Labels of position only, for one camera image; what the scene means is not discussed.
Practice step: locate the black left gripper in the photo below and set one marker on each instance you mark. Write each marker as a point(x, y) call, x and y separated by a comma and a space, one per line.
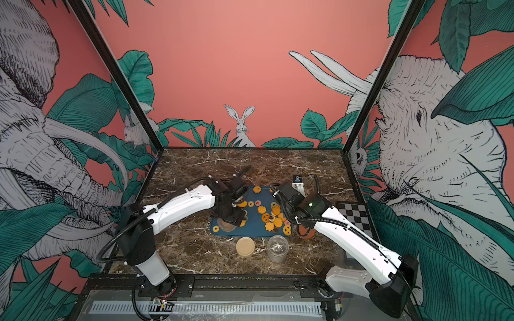
point(237, 217)

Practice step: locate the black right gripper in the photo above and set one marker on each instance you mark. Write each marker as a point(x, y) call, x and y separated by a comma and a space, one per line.
point(281, 192)

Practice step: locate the orange-brown jar lid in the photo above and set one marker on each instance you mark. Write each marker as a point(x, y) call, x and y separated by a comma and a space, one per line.
point(305, 233)

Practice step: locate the jar with beige lid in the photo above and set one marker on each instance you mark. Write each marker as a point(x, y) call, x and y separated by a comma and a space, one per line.
point(225, 226)

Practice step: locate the clear jar of cookies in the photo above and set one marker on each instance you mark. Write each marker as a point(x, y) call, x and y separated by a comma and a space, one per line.
point(277, 249)

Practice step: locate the beige jar lid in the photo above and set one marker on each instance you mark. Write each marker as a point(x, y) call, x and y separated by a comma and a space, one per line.
point(245, 247)

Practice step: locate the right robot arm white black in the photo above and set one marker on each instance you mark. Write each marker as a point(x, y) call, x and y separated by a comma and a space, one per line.
point(388, 279)

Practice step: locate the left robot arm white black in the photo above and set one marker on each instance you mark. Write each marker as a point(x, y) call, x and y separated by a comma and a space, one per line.
point(134, 242)

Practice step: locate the teal rectangular tray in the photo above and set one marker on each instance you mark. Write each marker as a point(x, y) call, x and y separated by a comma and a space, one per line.
point(252, 226)

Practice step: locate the orange flower cookie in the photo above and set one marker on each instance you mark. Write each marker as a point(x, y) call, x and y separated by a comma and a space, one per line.
point(269, 226)

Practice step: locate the black white checkerboard plate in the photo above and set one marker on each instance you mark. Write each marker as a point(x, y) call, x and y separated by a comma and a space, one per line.
point(356, 214)

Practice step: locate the black front mounting rail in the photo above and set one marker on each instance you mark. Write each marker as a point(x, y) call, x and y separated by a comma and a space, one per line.
point(309, 286)

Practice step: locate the white slotted cable duct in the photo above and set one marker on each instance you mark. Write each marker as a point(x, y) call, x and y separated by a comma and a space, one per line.
point(312, 309)

